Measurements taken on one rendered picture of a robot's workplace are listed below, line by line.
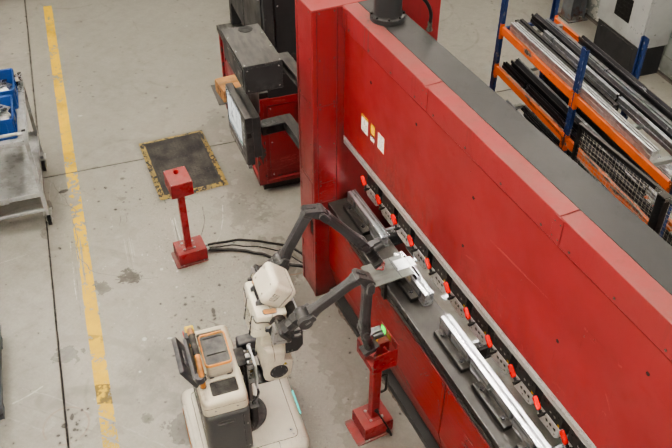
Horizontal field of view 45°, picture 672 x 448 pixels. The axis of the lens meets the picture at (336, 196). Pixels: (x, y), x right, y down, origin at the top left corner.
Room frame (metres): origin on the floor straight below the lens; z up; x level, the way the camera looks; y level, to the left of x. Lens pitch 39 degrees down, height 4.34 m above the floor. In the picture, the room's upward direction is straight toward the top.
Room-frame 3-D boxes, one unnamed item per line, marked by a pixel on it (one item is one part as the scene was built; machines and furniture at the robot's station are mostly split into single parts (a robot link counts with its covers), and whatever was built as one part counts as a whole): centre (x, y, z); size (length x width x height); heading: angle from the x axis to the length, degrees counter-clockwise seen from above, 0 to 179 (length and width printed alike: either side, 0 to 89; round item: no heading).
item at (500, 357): (2.57, -0.85, 1.26); 0.15 x 0.09 x 0.17; 25
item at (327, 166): (4.42, -0.19, 1.15); 0.85 x 0.25 x 2.30; 115
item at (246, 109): (4.32, 0.59, 1.42); 0.45 x 0.12 x 0.36; 22
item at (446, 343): (2.88, -0.64, 0.89); 0.30 x 0.05 x 0.03; 25
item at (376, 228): (3.96, -0.21, 0.92); 0.50 x 0.06 x 0.10; 25
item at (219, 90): (5.38, 0.83, 1.04); 0.30 x 0.26 x 0.12; 19
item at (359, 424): (3.00, -0.21, 0.06); 0.25 x 0.20 x 0.12; 117
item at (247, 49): (4.39, 0.53, 1.53); 0.51 x 0.25 x 0.85; 22
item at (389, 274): (3.40, -0.30, 1.00); 0.26 x 0.18 x 0.01; 115
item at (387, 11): (3.99, -0.33, 2.53); 0.33 x 0.25 x 0.47; 25
